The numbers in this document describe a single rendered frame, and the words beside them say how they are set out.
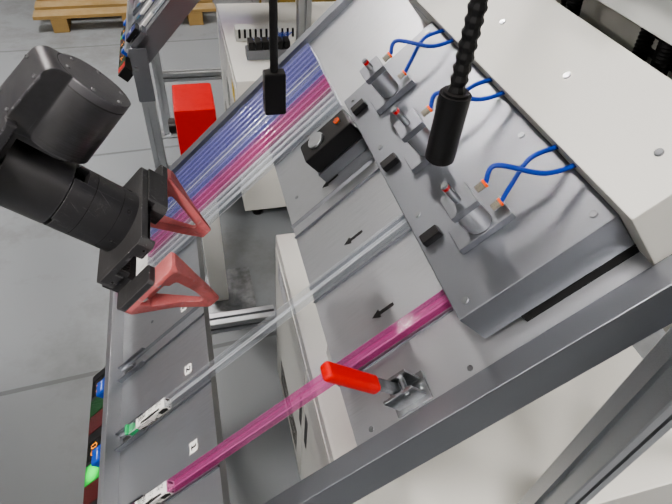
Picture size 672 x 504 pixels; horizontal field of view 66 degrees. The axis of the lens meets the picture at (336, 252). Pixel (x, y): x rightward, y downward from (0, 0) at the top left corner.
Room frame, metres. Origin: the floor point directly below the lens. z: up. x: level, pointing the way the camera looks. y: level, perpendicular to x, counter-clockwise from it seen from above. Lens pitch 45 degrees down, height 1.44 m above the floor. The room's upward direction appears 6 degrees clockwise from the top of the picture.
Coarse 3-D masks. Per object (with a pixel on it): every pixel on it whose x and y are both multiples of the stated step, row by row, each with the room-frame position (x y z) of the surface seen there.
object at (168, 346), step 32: (192, 256) 0.56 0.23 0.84; (128, 320) 0.51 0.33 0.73; (160, 320) 0.47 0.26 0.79; (192, 320) 0.44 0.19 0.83; (128, 352) 0.45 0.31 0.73; (160, 352) 0.42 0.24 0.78; (192, 352) 0.39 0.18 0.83; (128, 384) 0.39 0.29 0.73; (160, 384) 0.37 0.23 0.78; (128, 416) 0.34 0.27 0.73; (160, 416) 0.32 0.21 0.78; (192, 416) 0.30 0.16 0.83; (128, 448) 0.29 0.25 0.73; (160, 448) 0.28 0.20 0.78; (192, 448) 0.26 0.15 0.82; (128, 480) 0.25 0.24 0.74; (160, 480) 0.24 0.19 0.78; (224, 480) 0.22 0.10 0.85
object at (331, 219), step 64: (384, 0) 0.83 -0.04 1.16; (384, 64) 0.69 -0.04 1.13; (320, 128) 0.65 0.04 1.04; (320, 192) 0.54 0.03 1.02; (384, 192) 0.48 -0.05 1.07; (320, 256) 0.44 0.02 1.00; (384, 256) 0.40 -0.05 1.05; (640, 256) 0.29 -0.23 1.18; (320, 320) 0.36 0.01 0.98; (384, 320) 0.32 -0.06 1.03; (448, 320) 0.30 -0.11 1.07; (448, 384) 0.24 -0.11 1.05
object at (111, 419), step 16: (112, 304) 0.53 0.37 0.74; (112, 320) 0.50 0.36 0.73; (112, 336) 0.47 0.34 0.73; (112, 352) 0.44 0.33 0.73; (112, 368) 0.41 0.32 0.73; (112, 384) 0.39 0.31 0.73; (112, 400) 0.36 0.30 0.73; (112, 416) 0.34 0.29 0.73; (112, 432) 0.32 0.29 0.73; (112, 448) 0.29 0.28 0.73; (112, 464) 0.27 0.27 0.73; (112, 480) 0.25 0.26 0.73; (112, 496) 0.23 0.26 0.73
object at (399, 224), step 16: (400, 224) 0.41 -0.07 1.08; (368, 240) 0.41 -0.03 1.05; (384, 240) 0.41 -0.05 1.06; (352, 256) 0.40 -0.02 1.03; (368, 256) 0.40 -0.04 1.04; (336, 272) 0.39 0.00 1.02; (320, 288) 0.39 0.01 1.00; (288, 304) 0.38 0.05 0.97; (304, 304) 0.38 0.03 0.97; (272, 320) 0.37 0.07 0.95; (256, 336) 0.36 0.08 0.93; (224, 352) 0.36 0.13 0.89; (240, 352) 0.36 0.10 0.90; (208, 368) 0.35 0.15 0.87; (192, 384) 0.34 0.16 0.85; (176, 400) 0.33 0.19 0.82
